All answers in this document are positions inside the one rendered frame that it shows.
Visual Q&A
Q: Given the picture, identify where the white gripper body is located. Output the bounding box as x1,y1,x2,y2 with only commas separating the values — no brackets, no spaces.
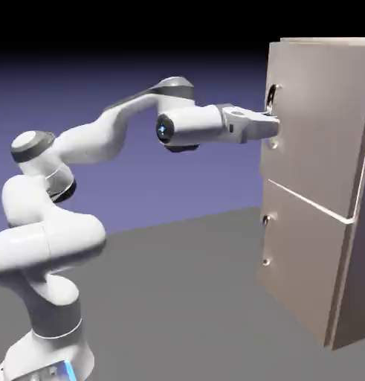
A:
243,109,281,144

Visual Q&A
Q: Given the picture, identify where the curved metal door handle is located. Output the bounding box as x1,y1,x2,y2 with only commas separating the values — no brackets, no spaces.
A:
261,213,274,268
265,83,283,150

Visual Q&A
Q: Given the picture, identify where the beige cabinet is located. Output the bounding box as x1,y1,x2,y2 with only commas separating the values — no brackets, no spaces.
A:
255,36,365,351

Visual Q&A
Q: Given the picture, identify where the beige cabinet door with handle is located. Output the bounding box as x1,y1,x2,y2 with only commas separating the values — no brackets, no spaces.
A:
258,40,365,223
255,177,355,348

